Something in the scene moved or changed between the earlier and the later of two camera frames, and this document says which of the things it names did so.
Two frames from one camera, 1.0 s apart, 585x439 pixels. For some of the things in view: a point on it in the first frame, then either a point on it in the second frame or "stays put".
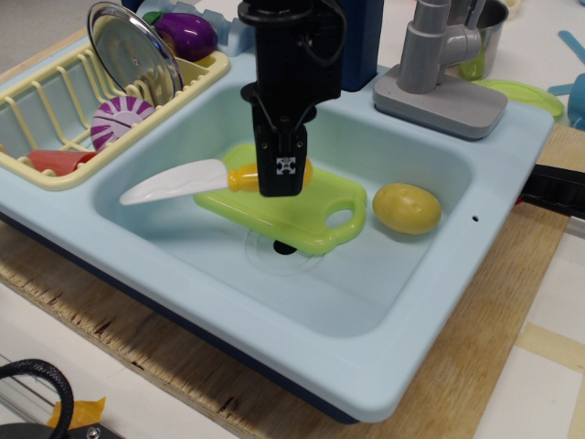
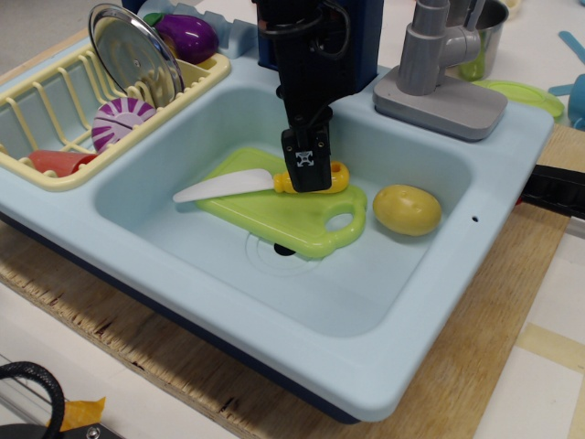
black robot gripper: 299,66 to 311,41
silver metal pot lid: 134,50 stays put
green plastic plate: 525,93 stays put
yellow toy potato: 406,208 stays put
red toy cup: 58,161 stays put
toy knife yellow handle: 207,174 to 260,179
